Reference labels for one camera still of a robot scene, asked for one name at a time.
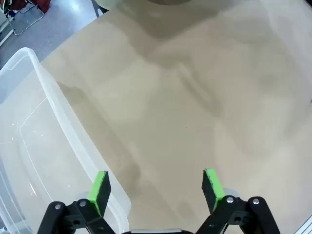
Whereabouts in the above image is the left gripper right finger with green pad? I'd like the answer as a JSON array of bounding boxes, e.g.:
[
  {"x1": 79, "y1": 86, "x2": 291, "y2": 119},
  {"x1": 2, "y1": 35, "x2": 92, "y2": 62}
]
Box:
[{"x1": 195, "y1": 168, "x2": 281, "y2": 234}]

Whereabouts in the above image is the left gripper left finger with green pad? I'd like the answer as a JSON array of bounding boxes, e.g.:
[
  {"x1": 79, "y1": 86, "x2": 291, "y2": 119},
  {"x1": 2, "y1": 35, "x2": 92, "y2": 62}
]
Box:
[{"x1": 36, "y1": 170, "x2": 116, "y2": 234}]

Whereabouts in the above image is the clear plastic storage container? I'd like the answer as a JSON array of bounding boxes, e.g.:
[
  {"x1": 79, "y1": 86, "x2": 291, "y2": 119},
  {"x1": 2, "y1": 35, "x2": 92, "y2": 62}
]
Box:
[{"x1": 0, "y1": 47, "x2": 132, "y2": 234}]

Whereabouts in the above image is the metal chair frame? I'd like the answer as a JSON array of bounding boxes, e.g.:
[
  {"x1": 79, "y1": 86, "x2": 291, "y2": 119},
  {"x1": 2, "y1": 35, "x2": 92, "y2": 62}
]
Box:
[{"x1": 6, "y1": 0, "x2": 45, "y2": 36}]

